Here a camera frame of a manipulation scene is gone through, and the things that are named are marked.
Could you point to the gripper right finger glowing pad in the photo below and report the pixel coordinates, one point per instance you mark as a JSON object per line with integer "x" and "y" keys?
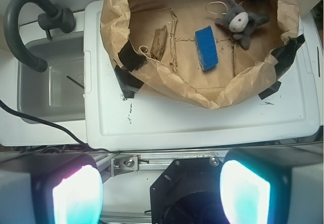
{"x": 273, "y": 184}

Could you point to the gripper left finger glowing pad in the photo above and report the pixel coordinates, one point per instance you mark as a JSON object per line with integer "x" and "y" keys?
{"x": 50, "y": 188}

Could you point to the blue sponge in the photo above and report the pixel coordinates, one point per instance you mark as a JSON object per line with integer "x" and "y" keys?
{"x": 206, "y": 48}

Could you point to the grey sink basin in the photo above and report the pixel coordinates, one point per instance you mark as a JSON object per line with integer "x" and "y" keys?
{"x": 57, "y": 94}

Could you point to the black tape strip right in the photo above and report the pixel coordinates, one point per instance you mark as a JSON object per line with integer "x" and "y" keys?
{"x": 270, "y": 91}

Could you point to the black tape strip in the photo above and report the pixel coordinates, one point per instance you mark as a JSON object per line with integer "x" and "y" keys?
{"x": 128, "y": 83}
{"x": 270, "y": 91}

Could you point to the white plastic bin lid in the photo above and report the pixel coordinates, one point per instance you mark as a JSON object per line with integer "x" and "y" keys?
{"x": 149, "y": 122}

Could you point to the black tape strip left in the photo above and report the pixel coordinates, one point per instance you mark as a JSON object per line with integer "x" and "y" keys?
{"x": 128, "y": 83}

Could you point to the brown paper bag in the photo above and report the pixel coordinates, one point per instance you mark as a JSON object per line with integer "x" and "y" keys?
{"x": 127, "y": 31}

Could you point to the grey plush bunny toy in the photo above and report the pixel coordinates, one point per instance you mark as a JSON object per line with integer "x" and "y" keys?
{"x": 241, "y": 23}

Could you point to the piece of brown wood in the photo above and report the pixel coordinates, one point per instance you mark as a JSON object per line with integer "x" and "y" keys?
{"x": 159, "y": 43}

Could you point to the black curved faucet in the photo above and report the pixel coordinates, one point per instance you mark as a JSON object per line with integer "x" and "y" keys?
{"x": 52, "y": 17}

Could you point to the white rubber band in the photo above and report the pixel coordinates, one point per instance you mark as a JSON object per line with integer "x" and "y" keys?
{"x": 217, "y": 8}

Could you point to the aluminium extrusion rail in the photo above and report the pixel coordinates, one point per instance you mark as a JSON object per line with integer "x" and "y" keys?
{"x": 114, "y": 164}

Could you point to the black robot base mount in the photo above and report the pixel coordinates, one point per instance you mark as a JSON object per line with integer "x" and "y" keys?
{"x": 188, "y": 191}

